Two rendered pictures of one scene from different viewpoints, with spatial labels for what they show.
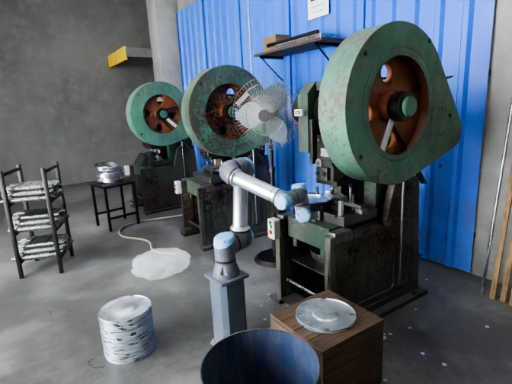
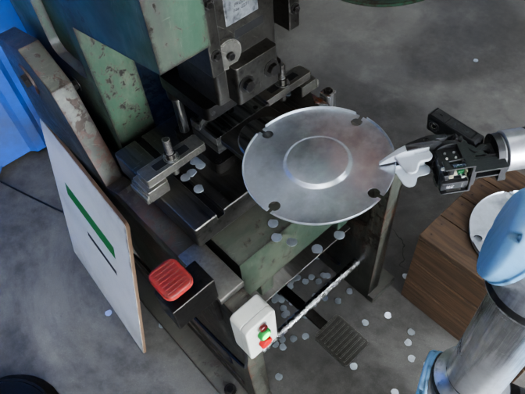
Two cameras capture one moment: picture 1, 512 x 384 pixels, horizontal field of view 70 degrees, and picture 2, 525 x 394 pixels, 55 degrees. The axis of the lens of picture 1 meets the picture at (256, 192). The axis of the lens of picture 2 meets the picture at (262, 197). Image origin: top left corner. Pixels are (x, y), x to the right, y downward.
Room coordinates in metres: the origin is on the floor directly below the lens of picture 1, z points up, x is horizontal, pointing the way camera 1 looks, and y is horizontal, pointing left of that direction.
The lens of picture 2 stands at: (2.34, 0.31, 1.52)
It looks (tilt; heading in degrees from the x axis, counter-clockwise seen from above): 52 degrees down; 266
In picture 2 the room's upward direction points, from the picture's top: 6 degrees counter-clockwise
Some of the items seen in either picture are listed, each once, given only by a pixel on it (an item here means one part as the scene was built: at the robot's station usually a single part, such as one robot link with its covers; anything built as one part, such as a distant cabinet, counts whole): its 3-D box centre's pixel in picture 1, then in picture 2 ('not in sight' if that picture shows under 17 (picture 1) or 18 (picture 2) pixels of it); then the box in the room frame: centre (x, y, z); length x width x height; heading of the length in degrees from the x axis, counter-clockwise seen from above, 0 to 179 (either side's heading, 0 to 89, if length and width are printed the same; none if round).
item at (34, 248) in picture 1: (38, 218); not in sight; (3.21, 1.98, 0.47); 0.46 x 0.43 x 0.95; 103
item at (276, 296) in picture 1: (321, 228); (130, 230); (2.63, -0.48, 0.45); 0.92 x 0.12 x 0.90; 123
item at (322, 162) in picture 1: (329, 155); (225, 8); (2.31, -0.48, 1.04); 0.17 x 0.15 x 0.30; 123
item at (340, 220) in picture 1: (334, 209); (233, 143); (2.33, -0.51, 0.68); 0.45 x 0.30 x 0.06; 33
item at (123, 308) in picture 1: (125, 308); not in sight; (1.93, 0.79, 0.26); 0.29 x 0.29 x 0.01
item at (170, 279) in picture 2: not in sight; (174, 287); (2.48, -0.14, 0.72); 0.07 x 0.06 x 0.08; 123
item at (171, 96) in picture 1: (175, 145); not in sight; (5.42, 1.15, 0.87); 1.53 x 0.99 x 1.74; 126
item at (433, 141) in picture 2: not in sight; (430, 147); (1.98, -0.27, 0.83); 0.09 x 0.02 x 0.05; 175
